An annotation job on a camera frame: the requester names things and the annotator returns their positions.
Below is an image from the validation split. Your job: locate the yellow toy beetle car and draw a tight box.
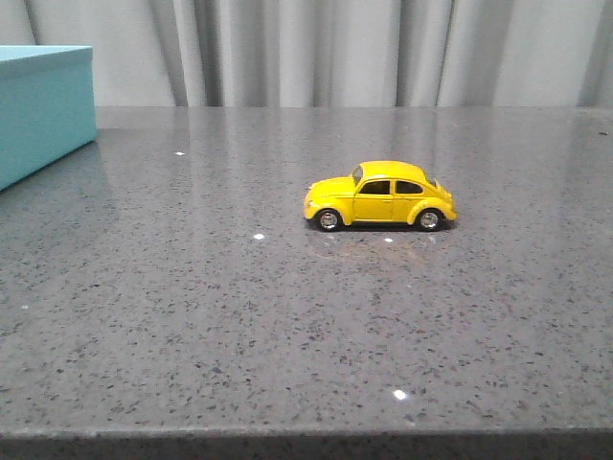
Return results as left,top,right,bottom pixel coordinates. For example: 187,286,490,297
304,160,458,232

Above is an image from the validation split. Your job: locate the light blue storage box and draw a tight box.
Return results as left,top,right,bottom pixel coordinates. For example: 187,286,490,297
0,45,97,189

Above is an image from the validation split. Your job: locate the grey pleated curtain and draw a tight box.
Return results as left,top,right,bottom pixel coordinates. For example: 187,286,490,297
1,0,612,107

